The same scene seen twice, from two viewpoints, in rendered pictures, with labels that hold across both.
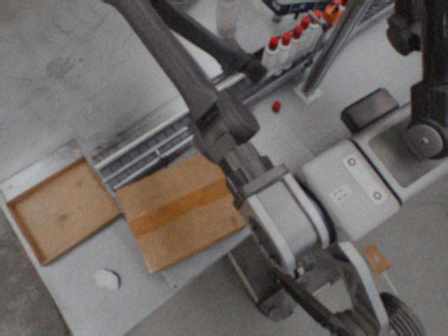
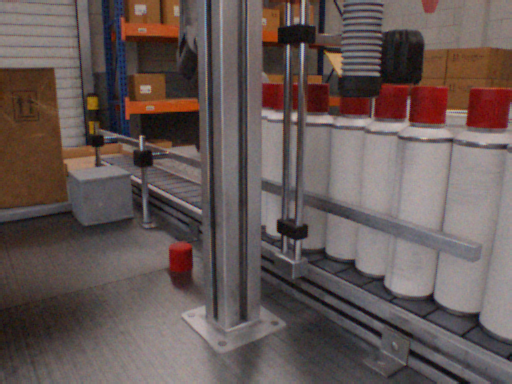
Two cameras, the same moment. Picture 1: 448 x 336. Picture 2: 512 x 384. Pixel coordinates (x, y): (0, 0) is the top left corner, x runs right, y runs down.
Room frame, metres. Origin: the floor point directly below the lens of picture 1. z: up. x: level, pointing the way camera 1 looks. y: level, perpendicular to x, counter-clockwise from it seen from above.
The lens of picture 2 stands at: (0.87, -0.69, 1.09)
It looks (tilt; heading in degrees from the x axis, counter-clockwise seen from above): 15 degrees down; 102
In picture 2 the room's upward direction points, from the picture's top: straight up
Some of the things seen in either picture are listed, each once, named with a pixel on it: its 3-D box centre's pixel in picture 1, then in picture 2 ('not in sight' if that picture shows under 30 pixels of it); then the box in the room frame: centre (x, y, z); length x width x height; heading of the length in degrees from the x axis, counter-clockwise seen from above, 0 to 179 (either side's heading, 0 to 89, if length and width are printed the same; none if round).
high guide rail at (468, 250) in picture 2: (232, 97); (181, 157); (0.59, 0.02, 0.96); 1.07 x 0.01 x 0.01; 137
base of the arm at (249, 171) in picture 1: (247, 172); not in sight; (0.16, -0.04, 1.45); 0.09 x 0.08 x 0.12; 132
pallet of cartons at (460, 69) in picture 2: not in sight; (445, 125); (1.88, 3.72, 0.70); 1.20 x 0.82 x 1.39; 138
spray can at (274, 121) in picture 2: (280, 54); (285, 161); (0.80, -0.13, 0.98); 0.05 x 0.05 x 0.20
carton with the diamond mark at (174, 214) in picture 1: (186, 213); (3, 132); (0.14, 0.09, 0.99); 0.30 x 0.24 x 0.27; 127
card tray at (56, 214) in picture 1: (64, 208); (97, 158); (0.09, 0.53, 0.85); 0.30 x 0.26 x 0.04; 137
